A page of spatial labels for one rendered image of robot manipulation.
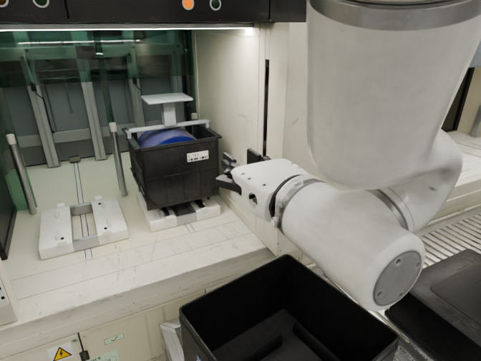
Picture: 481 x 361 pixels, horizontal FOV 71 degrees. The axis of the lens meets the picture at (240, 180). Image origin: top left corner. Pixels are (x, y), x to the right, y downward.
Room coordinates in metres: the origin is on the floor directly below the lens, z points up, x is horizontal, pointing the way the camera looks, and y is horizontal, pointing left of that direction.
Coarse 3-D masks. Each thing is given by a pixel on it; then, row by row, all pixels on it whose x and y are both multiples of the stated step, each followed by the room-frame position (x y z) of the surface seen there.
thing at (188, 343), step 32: (288, 256) 0.60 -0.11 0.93; (224, 288) 0.51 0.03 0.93; (256, 288) 0.56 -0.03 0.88; (288, 288) 0.60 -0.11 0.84; (320, 288) 0.53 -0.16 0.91; (192, 320) 0.46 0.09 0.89; (224, 320) 0.51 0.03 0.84; (256, 320) 0.56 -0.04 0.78; (288, 320) 0.57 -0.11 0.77; (320, 320) 0.52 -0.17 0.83; (352, 320) 0.46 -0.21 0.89; (192, 352) 0.41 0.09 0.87; (224, 352) 0.49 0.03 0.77; (256, 352) 0.47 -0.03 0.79; (288, 352) 0.49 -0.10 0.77; (320, 352) 0.47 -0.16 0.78; (352, 352) 0.45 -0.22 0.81; (384, 352) 0.36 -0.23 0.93
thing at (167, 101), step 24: (144, 96) 0.93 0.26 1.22; (168, 96) 0.93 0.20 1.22; (168, 120) 0.90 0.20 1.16; (168, 144) 0.82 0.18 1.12; (192, 144) 0.84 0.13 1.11; (216, 144) 0.88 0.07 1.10; (144, 168) 0.79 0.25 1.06; (168, 168) 0.81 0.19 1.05; (192, 168) 0.84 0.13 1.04; (216, 168) 0.87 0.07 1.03; (144, 192) 0.80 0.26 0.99; (168, 192) 0.81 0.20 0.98; (192, 192) 0.84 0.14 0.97; (216, 192) 0.87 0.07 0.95
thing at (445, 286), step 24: (432, 264) 0.66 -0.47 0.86; (456, 264) 0.66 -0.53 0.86; (480, 264) 0.66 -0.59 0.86; (432, 288) 0.58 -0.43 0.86; (456, 288) 0.58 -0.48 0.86; (480, 288) 0.58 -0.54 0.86; (408, 312) 0.56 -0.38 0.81; (432, 312) 0.51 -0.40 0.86; (456, 312) 0.51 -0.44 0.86; (480, 312) 0.51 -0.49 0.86; (432, 336) 0.50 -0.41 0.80; (456, 336) 0.46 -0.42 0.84; (480, 336) 0.45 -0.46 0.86; (456, 360) 0.45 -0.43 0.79; (480, 360) 0.42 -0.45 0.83
